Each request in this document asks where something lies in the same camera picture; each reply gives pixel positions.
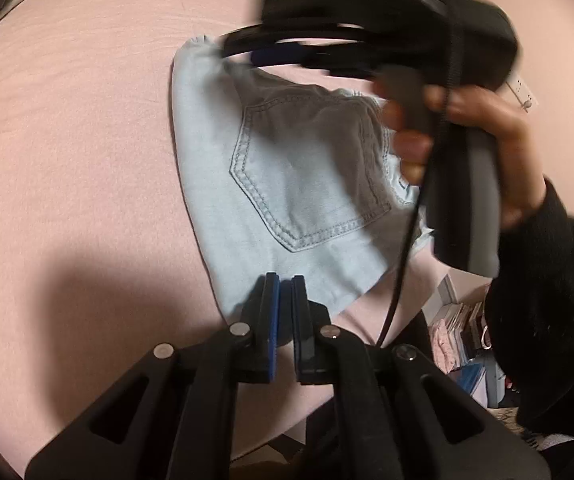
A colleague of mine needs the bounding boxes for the light blue pants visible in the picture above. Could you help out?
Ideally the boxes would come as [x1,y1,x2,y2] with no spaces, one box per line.
[169,35,435,328]

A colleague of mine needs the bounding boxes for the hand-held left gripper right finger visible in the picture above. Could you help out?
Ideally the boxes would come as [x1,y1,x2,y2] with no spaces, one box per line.
[291,274,552,480]

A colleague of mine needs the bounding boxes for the stack of books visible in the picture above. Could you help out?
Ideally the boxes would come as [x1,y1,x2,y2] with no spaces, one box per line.
[437,300,488,367]

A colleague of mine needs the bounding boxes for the blue box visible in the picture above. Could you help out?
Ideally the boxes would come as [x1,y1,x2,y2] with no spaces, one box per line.
[449,362,488,408]

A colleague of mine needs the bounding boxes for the person's right hand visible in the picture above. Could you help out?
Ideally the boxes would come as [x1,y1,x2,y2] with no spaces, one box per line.
[379,82,550,233]

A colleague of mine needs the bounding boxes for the pink patterned cloth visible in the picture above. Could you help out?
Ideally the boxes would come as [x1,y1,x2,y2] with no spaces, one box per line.
[429,319,462,375]

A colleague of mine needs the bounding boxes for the black cable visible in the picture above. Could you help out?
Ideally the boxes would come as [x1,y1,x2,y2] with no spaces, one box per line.
[378,0,464,348]

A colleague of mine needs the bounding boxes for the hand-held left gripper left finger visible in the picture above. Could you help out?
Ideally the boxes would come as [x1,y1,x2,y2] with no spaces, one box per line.
[24,272,282,480]

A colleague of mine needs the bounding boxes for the white wall socket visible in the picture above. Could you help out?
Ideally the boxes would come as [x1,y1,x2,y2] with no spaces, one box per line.
[509,72,540,113]

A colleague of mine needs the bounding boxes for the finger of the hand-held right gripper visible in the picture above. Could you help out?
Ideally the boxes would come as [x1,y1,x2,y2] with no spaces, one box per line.
[219,24,385,80]

